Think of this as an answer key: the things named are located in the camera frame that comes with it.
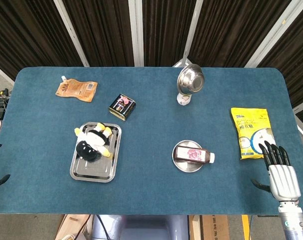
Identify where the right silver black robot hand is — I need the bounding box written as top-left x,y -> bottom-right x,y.
250,140 -> 302,201

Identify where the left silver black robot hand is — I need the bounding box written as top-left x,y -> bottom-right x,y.
0,143 -> 11,189

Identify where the dark drink bottle white cap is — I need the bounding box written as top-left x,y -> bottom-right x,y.
174,145 -> 216,164

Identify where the black white yellow plush toy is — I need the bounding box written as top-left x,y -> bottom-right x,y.
74,122 -> 114,162

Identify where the yellow snack bag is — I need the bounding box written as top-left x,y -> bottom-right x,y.
230,107 -> 282,161

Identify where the light wooden crate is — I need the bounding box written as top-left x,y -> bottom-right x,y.
55,214 -> 94,240

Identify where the brown cardboard box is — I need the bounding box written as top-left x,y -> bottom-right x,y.
201,214 -> 230,240

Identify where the rectangular steel tray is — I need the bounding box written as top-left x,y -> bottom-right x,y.
69,121 -> 123,184

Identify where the round steel plate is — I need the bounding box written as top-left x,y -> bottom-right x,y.
171,139 -> 205,174

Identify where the orange spout pouch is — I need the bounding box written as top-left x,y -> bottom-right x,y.
55,75 -> 99,103

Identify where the small white bottle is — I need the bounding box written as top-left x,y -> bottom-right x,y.
176,92 -> 192,106

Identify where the blue felt table mat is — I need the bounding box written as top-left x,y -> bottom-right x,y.
0,66 -> 303,216

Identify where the stainless steel bowl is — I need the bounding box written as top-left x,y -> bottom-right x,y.
176,63 -> 205,95

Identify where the black square tin can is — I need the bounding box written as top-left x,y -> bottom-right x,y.
108,93 -> 137,122

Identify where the lavender robot torso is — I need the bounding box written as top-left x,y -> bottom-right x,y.
91,214 -> 190,240

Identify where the dark brown curtain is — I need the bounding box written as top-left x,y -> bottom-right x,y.
0,0 -> 303,123

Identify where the white frame post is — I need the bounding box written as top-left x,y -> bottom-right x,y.
128,0 -> 145,68
53,0 -> 90,68
244,0 -> 303,69
172,0 -> 204,68

